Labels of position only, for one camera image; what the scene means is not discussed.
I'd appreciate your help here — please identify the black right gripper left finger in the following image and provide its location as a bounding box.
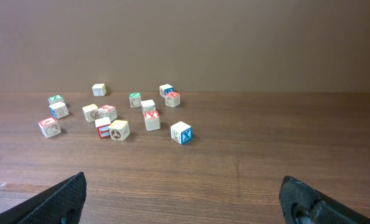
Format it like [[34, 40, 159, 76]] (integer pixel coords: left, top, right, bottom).
[[0, 172, 87, 224]]

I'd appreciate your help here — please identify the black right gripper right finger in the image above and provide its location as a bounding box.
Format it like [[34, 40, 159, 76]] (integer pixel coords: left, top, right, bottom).
[[279, 175, 370, 224]]

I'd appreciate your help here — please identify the red A letter block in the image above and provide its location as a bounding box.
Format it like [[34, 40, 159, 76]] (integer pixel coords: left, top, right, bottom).
[[38, 117, 61, 138]]

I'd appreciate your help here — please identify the red I letter block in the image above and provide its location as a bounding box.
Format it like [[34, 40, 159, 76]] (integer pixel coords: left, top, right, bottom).
[[95, 117, 111, 139]]

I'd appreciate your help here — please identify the yellow soccer ball block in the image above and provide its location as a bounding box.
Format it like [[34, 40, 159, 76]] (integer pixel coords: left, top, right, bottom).
[[108, 120, 130, 141]]

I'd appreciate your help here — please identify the blue sided wooden block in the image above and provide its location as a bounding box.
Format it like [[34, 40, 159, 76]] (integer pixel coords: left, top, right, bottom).
[[49, 102, 69, 119]]

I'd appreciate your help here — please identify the yellow top wooden block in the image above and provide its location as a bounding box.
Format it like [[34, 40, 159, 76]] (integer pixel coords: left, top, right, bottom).
[[82, 104, 100, 123]]

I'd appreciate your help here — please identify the red 9 number block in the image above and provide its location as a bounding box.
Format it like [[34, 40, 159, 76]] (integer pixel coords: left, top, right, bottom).
[[98, 105, 117, 121]]

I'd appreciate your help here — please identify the green Z letter block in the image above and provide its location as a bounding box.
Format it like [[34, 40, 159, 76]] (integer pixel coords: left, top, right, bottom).
[[48, 95, 65, 105]]

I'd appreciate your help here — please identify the plain wooden block far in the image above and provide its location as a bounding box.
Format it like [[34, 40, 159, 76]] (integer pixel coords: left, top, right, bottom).
[[92, 83, 107, 96]]

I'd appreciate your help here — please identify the red Y letter block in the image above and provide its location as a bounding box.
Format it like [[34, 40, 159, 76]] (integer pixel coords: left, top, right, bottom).
[[144, 111, 160, 131]]

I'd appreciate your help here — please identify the green N letter block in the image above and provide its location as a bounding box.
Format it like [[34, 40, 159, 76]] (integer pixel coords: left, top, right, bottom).
[[129, 92, 141, 108]]

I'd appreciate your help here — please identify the white red sided block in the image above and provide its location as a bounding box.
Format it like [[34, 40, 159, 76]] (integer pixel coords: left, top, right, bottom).
[[141, 100, 156, 114]]

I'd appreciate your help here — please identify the blue X letter block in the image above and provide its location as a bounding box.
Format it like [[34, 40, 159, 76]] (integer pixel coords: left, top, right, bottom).
[[170, 121, 193, 144]]

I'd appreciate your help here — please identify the red M letter block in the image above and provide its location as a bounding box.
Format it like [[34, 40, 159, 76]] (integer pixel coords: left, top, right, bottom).
[[165, 91, 181, 108]]

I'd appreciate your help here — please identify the blue sided far block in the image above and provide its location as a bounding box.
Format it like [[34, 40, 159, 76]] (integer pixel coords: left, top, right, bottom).
[[159, 84, 174, 98]]

